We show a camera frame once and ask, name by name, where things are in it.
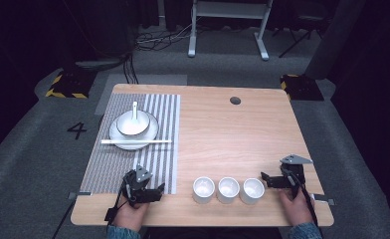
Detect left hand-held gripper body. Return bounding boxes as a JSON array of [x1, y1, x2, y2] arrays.
[[122, 164, 153, 204]]

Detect grey striped placemat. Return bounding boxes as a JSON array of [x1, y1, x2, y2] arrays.
[[79, 93, 182, 195]]

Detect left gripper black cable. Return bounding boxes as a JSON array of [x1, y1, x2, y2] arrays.
[[103, 178, 131, 223]]

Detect grey curtain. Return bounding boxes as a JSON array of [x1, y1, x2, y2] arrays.
[[302, 0, 367, 81]]

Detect person's left hand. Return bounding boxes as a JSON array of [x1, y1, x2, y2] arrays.
[[110, 194, 150, 232]]

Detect white plate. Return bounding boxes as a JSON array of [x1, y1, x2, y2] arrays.
[[108, 111, 160, 151]]

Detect white metal stand frame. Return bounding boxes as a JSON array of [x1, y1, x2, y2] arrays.
[[187, 0, 275, 62]]

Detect white cup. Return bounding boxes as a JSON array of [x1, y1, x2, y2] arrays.
[[239, 177, 266, 206], [217, 176, 241, 205], [192, 175, 216, 205]]

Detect white spoon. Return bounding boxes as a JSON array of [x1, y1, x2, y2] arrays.
[[130, 101, 140, 122]]

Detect white chopsticks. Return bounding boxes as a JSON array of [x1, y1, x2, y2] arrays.
[[100, 138, 173, 145]]

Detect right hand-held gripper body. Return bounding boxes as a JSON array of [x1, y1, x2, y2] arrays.
[[279, 153, 314, 200]]

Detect black tripod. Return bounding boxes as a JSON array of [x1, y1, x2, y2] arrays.
[[272, 16, 321, 60]]

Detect bundle of floor cables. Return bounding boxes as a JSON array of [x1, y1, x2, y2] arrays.
[[135, 23, 192, 53]]

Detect person's right hand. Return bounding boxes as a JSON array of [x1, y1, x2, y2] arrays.
[[278, 187, 315, 227]]

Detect white bowl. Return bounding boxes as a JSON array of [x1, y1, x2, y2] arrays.
[[115, 110, 151, 137]]

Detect grey tape piece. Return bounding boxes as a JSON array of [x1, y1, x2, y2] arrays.
[[311, 193, 335, 206], [68, 191, 94, 201]]

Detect black yellow striped base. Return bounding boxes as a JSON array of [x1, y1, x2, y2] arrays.
[[280, 74, 325, 102], [45, 69, 98, 100]]

